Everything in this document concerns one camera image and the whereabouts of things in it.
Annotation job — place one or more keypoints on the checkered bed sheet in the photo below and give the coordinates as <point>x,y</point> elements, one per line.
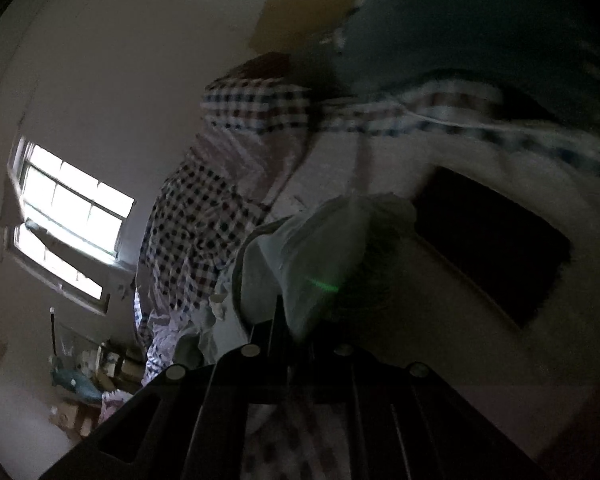
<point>499,291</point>

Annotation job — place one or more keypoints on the bright window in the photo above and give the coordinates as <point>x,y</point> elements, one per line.
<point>70,228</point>

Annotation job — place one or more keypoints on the green fleece garment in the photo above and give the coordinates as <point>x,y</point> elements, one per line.
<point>311,266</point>

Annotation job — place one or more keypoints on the pink cloth on box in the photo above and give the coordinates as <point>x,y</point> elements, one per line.
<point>112,401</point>

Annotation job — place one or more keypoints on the cardboard boxes pile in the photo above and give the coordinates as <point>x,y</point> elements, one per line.
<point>92,382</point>

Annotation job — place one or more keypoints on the teal bag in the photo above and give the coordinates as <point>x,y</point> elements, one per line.
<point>74,382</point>

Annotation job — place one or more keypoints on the checkered crumpled quilt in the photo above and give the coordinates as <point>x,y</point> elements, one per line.
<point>255,126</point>

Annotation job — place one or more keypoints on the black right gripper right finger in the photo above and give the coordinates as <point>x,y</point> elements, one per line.
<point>409,423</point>

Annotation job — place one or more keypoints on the teal cartoon pillow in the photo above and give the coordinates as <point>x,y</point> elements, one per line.
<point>548,42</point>

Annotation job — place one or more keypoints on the wooden headboard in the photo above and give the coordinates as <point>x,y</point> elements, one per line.
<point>284,25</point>

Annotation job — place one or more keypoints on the black clothes rack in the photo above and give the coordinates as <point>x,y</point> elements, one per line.
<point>53,337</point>

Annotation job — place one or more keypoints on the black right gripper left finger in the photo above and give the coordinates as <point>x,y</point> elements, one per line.
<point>186,424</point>

